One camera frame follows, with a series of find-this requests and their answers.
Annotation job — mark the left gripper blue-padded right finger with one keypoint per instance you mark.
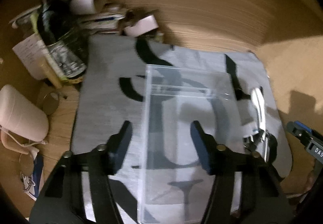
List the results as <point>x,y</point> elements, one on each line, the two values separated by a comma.
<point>205,146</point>

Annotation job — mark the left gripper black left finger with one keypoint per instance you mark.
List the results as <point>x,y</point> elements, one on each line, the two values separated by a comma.
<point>117,147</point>

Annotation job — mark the silver metal flashlight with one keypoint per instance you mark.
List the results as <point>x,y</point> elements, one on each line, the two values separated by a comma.
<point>266,140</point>

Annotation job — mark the clear acrylic storage box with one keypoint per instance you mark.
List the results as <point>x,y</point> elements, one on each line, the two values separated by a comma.
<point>173,187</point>

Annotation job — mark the white handheld foot file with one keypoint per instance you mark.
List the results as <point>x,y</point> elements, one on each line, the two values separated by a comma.
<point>259,104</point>

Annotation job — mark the grey rug with black letters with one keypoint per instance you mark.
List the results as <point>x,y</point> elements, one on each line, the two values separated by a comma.
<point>246,189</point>

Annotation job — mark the round mirror glasses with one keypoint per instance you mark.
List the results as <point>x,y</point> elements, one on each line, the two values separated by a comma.
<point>50,103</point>

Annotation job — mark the white cylindrical speaker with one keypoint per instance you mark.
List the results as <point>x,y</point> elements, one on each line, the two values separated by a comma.
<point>22,117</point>

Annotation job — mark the stack of papers and booklets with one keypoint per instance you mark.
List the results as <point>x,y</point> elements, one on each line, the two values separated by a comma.
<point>107,21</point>

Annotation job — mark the pink tape roll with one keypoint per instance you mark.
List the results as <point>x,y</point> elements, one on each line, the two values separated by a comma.
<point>143,26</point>

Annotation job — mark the white note card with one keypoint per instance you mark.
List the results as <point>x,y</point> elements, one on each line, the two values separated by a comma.
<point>30,51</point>

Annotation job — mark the white paper cup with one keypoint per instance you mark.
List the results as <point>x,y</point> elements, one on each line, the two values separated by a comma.
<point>83,7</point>

